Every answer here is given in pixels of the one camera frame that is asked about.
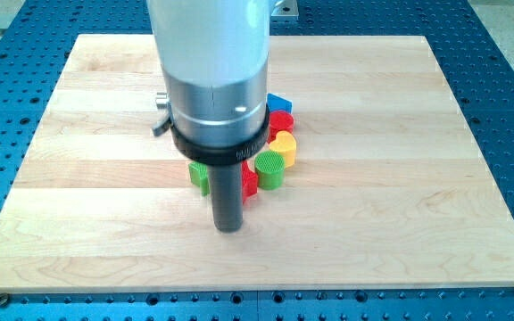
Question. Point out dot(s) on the red cylinder block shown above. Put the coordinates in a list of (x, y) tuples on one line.
[(280, 121)]

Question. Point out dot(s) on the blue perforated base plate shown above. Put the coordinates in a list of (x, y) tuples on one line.
[(37, 44)]

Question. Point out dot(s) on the blue block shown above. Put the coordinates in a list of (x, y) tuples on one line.
[(278, 103)]

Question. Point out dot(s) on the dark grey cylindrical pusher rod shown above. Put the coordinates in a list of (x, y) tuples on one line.
[(225, 184)]

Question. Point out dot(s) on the yellow heart block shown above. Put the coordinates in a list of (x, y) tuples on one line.
[(285, 144)]

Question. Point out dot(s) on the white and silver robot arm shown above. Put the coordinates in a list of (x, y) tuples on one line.
[(214, 57)]

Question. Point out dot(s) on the green cylinder block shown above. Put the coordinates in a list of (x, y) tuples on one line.
[(270, 168)]

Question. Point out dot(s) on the green star block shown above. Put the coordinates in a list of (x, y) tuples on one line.
[(199, 176)]

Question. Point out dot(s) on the silver metal bracket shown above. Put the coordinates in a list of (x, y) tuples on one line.
[(284, 10)]

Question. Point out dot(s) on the light wooden board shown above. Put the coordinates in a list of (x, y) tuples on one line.
[(389, 189)]

